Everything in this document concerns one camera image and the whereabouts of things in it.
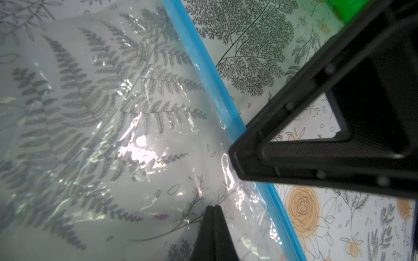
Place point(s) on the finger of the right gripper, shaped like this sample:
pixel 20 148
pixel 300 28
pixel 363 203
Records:
pixel 369 73

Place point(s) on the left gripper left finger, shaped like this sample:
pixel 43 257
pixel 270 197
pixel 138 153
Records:
pixel 204 246

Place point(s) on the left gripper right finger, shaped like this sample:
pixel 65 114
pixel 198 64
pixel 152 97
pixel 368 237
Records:
pixel 223 243

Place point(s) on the clear bag of buns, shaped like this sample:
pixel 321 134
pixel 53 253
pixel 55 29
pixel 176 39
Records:
pixel 111 146

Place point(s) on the green plastic basket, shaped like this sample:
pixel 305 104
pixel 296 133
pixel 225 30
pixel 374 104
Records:
pixel 345 10

